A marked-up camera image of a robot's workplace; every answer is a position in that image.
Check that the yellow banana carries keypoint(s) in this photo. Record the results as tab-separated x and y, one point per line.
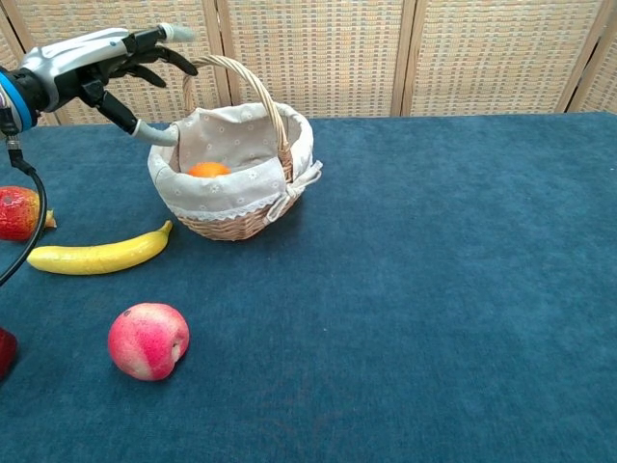
96	255

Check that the woven screen panel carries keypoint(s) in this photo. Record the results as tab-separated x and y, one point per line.
496	53
6	50
313	53
600	82
202	24

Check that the red pomegranate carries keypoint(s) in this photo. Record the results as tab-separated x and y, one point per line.
17	214

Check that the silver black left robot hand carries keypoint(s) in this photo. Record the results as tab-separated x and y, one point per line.
72	58

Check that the dark red apple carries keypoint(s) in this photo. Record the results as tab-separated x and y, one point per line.
7	354

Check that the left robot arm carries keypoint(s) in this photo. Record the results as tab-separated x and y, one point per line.
12	99

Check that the wicker basket with cloth liner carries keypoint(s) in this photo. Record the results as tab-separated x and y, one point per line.
226	198

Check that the orange fruit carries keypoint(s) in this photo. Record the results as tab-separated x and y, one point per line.
208	170

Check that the blue table cloth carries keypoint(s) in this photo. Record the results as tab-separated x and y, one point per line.
385	289

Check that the pink peach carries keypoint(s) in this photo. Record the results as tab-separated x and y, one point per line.
147	342

